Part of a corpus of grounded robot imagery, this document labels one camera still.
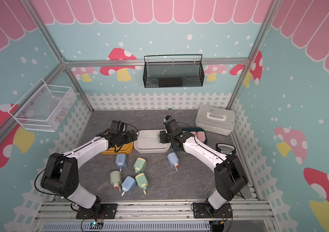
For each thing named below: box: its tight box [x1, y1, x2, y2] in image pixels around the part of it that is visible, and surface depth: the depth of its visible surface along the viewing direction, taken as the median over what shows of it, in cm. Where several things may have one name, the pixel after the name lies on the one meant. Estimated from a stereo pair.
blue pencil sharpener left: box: [115, 153, 128, 173], surface depth 87 cm
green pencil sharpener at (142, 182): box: [134, 172, 150, 195], surface depth 79 cm
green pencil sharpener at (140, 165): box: [133, 157, 147, 174], surface depth 85 cm
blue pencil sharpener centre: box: [167, 152, 180, 172], surface depth 88 cm
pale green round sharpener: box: [109, 170, 123, 190], surface depth 80 cm
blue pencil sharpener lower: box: [120, 175, 137, 197], surface depth 78 cm
